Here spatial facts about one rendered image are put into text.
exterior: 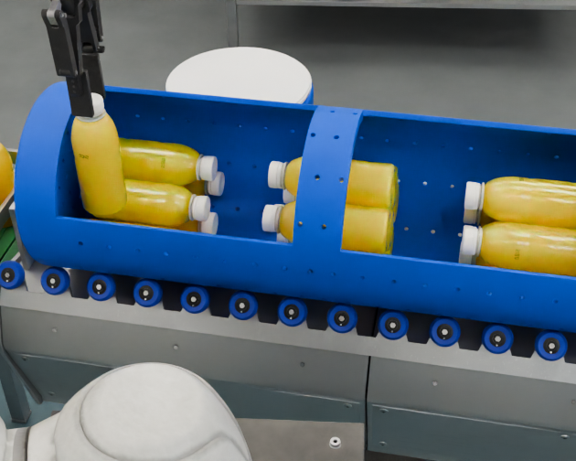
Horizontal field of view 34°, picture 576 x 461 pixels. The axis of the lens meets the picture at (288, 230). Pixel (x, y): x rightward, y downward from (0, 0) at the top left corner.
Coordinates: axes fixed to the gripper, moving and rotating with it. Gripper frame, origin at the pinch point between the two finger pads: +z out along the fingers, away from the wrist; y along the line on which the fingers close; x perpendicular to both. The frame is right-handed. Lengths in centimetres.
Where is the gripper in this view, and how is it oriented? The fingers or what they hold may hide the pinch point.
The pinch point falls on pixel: (85, 85)
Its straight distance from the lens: 131.7
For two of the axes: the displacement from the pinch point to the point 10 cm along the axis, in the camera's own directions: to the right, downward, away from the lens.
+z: 0.1, 7.8, 6.3
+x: -9.8, -1.1, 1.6
